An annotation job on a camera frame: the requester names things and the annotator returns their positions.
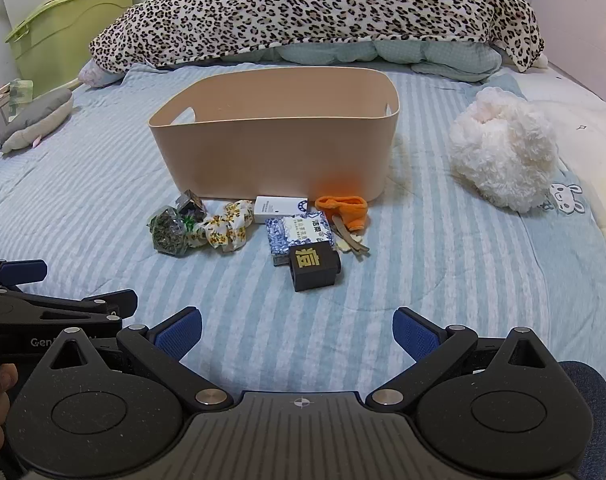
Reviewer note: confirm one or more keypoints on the grey plush toy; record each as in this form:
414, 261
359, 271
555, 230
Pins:
33, 116

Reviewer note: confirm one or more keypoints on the small silver packet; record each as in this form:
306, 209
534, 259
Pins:
189, 202

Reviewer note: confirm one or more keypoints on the orange sock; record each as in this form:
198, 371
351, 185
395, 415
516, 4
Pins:
350, 210

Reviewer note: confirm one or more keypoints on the black box with gold print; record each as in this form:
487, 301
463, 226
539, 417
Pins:
315, 267

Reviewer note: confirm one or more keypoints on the person's leg in jeans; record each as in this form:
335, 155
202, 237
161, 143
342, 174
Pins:
590, 410

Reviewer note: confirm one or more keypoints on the green white candy packet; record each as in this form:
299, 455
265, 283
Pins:
197, 232

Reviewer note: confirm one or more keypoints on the leopard print blanket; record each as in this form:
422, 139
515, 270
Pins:
308, 5

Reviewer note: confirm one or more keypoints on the white fluffy plush toy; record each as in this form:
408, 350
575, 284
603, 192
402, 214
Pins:
503, 155

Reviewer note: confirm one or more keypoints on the pink pillow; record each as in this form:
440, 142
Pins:
100, 74

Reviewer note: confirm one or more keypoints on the white card box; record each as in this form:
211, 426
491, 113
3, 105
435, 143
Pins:
280, 208

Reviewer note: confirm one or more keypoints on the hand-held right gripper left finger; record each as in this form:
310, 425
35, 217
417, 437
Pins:
179, 336

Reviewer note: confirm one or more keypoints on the green patterned bag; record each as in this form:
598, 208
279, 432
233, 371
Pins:
10, 97

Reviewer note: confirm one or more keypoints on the floral hair scrunchie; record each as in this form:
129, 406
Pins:
228, 230

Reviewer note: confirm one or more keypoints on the light blue quilt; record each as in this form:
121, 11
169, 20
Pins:
433, 55

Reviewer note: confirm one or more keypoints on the rabbit print pillow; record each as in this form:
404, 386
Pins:
585, 180

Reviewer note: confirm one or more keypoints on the green plastic storage box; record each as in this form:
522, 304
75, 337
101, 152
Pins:
68, 35

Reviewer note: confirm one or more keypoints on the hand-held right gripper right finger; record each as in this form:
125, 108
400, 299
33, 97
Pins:
414, 336

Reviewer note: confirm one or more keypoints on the blue striped bedsheet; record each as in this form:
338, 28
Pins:
83, 200

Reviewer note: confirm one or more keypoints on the green tea leaf packet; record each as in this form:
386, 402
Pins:
167, 232

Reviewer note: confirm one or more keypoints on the blue white patterned packet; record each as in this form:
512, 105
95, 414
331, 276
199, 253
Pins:
293, 232

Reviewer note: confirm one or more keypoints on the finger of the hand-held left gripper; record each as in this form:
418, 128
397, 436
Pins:
83, 305
25, 270

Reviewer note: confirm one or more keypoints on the beige storage basket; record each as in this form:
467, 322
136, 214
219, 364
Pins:
263, 155

